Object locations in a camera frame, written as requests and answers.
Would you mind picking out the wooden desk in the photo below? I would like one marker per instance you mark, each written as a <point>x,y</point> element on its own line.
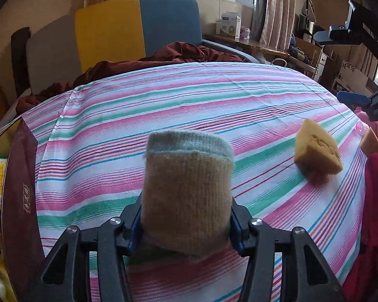
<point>255,45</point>

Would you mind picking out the yellow sponge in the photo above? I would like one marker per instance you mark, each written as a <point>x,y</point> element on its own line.
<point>370,143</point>
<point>318,151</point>

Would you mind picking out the maroon blanket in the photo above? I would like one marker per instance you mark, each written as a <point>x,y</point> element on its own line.
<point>176,53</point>

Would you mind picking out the striped bed sheet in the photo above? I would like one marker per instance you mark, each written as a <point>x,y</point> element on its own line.
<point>176,100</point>

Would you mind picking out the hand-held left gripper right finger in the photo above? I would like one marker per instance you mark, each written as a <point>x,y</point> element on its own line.
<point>236,234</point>

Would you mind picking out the grey yellow blue sofa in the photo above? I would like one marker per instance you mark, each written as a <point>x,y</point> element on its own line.
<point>113,31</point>

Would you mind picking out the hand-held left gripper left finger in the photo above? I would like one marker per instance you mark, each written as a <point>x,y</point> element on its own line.
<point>133,236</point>

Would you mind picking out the gold tin box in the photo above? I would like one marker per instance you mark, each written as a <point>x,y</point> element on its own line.
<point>19,195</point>

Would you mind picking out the cardboard box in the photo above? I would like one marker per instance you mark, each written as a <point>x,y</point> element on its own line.
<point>307,47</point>

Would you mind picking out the white carton box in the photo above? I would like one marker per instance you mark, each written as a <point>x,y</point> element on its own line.
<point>230,22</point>

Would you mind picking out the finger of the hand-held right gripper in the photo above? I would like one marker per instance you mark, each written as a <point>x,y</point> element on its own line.
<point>354,98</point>
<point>334,34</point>

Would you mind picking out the black rolled mat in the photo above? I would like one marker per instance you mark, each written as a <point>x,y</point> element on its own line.
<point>19,59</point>

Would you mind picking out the beige sock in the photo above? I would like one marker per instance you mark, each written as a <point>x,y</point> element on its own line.
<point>186,195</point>

